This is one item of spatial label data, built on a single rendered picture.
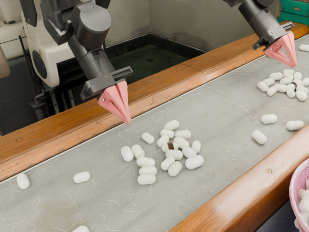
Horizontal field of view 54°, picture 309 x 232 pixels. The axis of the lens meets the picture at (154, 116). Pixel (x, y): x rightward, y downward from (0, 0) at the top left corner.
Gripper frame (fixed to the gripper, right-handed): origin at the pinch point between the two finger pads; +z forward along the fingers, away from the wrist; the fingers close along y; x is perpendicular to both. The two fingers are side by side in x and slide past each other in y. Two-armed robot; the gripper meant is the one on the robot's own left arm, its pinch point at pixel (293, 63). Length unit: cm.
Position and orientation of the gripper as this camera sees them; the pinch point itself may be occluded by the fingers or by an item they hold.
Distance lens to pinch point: 83.5
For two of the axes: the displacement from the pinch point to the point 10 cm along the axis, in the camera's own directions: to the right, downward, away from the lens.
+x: -3.6, 4.0, 8.4
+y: 7.8, -3.7, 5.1
